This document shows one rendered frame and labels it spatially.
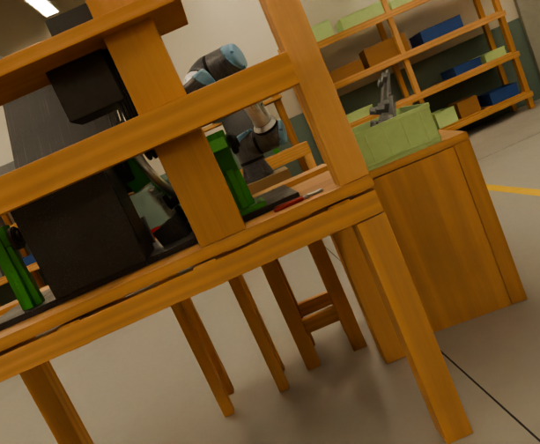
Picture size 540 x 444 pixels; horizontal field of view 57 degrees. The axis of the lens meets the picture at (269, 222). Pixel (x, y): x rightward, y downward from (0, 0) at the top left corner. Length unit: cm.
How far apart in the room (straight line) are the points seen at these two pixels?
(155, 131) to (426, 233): 132
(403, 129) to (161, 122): 114
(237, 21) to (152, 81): 626
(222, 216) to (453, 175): 115
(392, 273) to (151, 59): 90
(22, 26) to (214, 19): 265
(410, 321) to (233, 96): 83
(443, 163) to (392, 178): 22
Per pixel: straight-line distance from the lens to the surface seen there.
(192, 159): 139
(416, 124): 218
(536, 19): 890
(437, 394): 168
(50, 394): 233
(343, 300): 238
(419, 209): 221
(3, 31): 819
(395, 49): 739
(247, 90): 135
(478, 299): 238
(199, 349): 232
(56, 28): 155
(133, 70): 142
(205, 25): 763
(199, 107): 134
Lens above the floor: 108
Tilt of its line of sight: 9 degrees down
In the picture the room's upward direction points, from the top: 24 degrees counter-clockwise
